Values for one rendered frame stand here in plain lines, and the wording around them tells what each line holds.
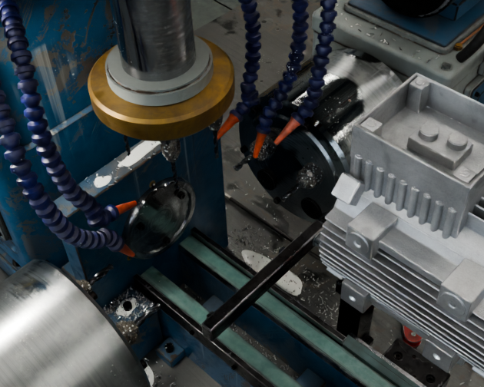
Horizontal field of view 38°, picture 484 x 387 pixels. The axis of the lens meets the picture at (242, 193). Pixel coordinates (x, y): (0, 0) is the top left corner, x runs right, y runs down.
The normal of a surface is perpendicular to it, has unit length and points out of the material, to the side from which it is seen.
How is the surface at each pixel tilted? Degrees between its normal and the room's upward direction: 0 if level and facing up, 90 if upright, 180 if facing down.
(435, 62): 0
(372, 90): 28
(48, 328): 17
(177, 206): 90
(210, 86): 0
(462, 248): 40
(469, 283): 1
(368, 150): 91
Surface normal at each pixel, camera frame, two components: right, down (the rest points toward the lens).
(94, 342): 0.44, -0.21
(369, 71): 0.14, -0.54
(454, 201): -0.69, 0.56
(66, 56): 0.73, 0.49
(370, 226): -0.05, -0.68
